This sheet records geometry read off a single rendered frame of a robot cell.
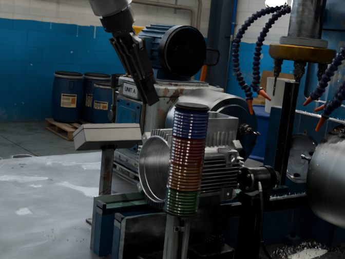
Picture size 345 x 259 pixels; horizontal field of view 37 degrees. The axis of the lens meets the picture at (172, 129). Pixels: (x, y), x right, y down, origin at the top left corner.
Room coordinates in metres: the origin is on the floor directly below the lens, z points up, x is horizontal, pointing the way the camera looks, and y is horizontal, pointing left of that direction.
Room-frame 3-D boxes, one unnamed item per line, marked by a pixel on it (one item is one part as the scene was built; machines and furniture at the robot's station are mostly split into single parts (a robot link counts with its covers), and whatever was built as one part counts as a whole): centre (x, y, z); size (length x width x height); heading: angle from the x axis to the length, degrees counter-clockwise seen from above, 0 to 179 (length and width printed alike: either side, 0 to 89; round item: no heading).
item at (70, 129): (6.56, 0.92, 0.37); 1.20 x 0.80 x 0.74; 125
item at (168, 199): (0.87, -0.03, 1.05); 0.06 x 0.06 x 0.04
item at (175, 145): (0.87, -0.03, 1.14); 0.06 x 0.06 x 0.04
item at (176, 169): (0.87, -0.03, 1.10); 0.06 x 0.06 x 0.04
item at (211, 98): (1.71, -0.10, 1.04); 0.37 x 0.25 x 0.25; 35
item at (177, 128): (0.87, -0.03, 1.19); 0.06 x 0.06 x 0.04
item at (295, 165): (1.47, -0.38, 1.02); 0.15 x 0.02 x 0.15; 35
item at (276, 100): (3.61, -0.71, 0.99); 0.24 x 0.22 x 0.24; 40
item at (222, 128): (1.27, -0.08, 1.11); 0.12 x 0.11 x 0.07; 126
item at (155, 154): (1.25, -0.05, 1.02); 0.20 x 0.19 x 0.19; 126
